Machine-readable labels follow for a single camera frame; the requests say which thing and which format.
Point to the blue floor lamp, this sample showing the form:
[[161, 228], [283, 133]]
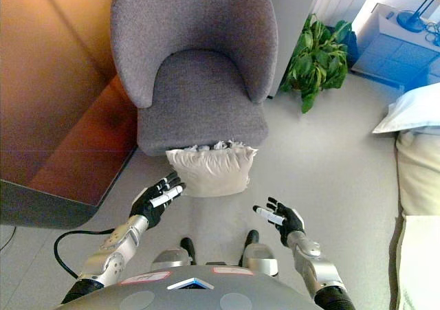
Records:
[[410, 19]]

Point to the green potted plant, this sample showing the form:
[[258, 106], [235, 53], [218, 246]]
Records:
[[318, 62]]

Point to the silver right robot leg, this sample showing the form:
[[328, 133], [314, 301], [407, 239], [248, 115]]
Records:
[[259, 256]]

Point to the cream fringed pillow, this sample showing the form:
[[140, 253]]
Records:
[[213, 174]]

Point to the silver robot leg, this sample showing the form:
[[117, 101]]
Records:
[[172, 256], [259, 256]]

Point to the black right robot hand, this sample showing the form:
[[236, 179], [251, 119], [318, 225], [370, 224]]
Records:
[[290, 220]]

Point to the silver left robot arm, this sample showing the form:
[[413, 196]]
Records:
[[113, 255]]

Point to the pale bed pillow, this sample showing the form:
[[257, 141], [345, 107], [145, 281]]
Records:
[[412, 112]]

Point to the grey robot torso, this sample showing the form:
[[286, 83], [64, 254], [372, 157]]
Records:
[[192, 296]]

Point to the cream bed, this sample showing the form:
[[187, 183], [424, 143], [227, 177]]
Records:
[[419, 193]]

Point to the white drawer nightstand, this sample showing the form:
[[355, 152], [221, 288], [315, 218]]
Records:
[[392, 54]]

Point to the grey fabric armchair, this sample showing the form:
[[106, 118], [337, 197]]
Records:
[[192, 18]]

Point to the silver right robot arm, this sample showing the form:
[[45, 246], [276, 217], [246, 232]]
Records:
[[319, 268]]

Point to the silver left robot leg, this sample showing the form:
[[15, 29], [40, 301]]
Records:
[[172, 256]]

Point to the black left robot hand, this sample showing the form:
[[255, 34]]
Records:
[[151, 207]]

